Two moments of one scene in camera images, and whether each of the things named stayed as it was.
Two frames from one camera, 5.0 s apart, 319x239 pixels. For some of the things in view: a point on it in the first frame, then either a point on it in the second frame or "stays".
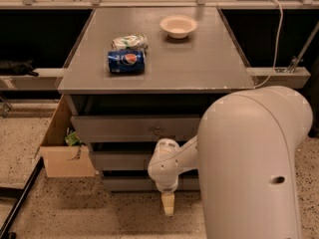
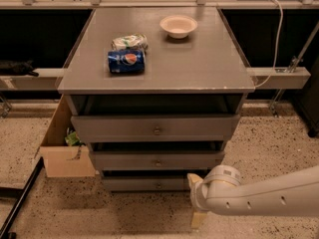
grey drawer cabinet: x=139 y=76 stays
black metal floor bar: x=33 y=176 stays
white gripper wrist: x=166 y=186 to x=198 y=193
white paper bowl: x=177 y=26 stays
